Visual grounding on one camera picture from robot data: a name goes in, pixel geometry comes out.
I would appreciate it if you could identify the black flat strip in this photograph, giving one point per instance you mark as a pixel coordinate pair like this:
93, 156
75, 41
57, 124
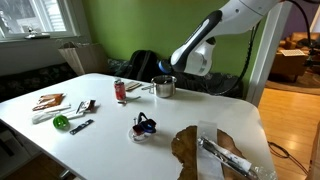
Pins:
81, 127

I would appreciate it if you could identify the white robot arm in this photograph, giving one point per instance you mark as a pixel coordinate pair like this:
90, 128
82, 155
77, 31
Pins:
213, 30

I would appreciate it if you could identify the black backpack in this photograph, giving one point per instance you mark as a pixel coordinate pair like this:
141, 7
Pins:
141, 66

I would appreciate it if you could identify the live edge wooden slab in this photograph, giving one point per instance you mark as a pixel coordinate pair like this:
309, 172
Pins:
185, 150

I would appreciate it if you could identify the white door frame post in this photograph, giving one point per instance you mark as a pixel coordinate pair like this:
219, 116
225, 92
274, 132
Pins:
266, 53

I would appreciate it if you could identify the white plastic packets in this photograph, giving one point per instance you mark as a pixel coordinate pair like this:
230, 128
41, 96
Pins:
46, 113

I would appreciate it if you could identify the clear plastic bag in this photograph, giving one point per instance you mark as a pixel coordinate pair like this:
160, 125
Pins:
230, 160

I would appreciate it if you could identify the striped card packet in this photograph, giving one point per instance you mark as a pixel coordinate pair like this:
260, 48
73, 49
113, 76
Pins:
132, 85

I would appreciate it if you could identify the red soda can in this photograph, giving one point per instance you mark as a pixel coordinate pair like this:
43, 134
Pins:
120, 90

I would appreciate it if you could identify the brown armchair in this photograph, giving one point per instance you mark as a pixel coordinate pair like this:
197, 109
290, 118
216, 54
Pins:
290, 63

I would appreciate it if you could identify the dark floral blanket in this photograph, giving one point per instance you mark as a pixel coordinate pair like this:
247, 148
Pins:
220, 85

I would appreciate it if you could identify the small figure on sill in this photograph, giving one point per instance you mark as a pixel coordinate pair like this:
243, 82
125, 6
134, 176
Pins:
33, 33

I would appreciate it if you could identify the window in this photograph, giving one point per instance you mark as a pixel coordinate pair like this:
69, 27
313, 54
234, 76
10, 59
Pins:
31, 16

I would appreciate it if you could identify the metal spoon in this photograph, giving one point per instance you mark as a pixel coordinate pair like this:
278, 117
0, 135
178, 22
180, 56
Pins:
130, 99

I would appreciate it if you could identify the brown paper bag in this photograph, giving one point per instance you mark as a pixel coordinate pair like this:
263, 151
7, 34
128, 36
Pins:
85, 58

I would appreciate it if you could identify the floral bench cushion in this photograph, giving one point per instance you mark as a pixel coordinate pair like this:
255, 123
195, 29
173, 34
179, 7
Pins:
33, 81

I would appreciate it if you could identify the green ball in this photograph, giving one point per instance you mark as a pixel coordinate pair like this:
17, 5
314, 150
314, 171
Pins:
61, 122

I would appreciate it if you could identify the silver pot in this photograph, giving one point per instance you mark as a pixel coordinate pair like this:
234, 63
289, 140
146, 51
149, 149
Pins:
164, 88

